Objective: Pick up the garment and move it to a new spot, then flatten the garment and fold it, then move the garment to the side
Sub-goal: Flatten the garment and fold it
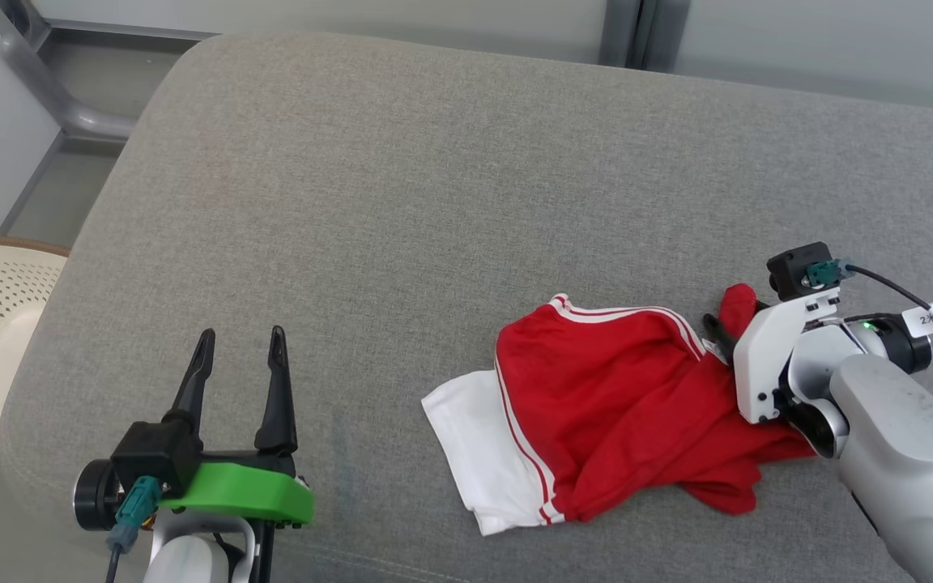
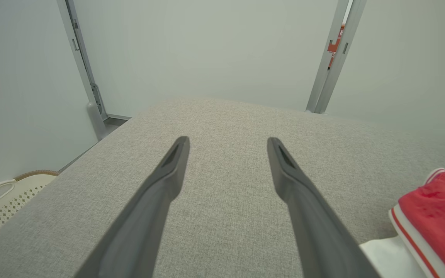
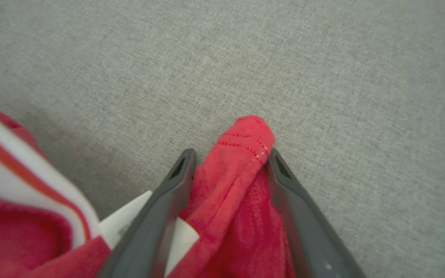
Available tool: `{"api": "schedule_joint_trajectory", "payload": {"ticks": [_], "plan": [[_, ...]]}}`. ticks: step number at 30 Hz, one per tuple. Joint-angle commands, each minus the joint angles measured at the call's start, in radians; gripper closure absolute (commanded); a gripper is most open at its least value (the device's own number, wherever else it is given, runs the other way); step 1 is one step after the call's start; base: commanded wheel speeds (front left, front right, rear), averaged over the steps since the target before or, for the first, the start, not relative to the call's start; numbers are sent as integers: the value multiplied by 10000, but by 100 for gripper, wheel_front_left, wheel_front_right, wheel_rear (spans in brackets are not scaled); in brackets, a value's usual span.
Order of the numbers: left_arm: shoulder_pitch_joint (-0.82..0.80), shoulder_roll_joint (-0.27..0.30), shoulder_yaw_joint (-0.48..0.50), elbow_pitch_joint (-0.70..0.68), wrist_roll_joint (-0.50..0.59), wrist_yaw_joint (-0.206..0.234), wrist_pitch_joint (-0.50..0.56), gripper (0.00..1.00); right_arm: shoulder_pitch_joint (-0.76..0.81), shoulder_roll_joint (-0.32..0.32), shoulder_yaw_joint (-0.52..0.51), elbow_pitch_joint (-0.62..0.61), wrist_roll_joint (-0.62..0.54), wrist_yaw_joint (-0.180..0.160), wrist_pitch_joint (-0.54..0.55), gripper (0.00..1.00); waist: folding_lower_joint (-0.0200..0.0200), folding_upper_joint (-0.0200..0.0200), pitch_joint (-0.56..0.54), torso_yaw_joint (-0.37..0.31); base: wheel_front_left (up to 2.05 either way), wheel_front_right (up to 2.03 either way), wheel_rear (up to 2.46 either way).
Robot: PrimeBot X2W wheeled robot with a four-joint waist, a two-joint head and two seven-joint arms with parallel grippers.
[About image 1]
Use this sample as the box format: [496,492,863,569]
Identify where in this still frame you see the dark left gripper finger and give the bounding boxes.
[253,326,300,455]
[170,327,217,434]

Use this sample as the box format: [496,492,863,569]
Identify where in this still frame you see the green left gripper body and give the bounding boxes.
[72,452,316,533]

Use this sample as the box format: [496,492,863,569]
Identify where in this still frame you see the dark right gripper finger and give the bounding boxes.
[703,313,737,365]

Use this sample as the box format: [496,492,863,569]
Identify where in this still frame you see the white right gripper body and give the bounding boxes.
[731,287,933,426]

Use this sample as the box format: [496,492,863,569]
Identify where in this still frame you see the red and white basketball jersey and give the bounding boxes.
[421,283,820,538]

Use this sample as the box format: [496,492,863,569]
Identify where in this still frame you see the grey fabric sofa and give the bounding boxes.
[0,31,933,583]

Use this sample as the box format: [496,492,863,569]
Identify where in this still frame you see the left camera cable teal plug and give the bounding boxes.
[102,475,162,583]

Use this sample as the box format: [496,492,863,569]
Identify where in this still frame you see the camera cable teal plug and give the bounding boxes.
[102,475,162,583]
[805,257,933,359]

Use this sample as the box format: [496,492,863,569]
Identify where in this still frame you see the right camera cable teal plug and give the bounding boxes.
[805,257,933,359]

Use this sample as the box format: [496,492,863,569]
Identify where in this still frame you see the white cable label tag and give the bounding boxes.
[901,303,933,340]

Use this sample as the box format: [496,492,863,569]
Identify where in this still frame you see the grey corner partition post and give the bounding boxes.
[0,0,140,144]

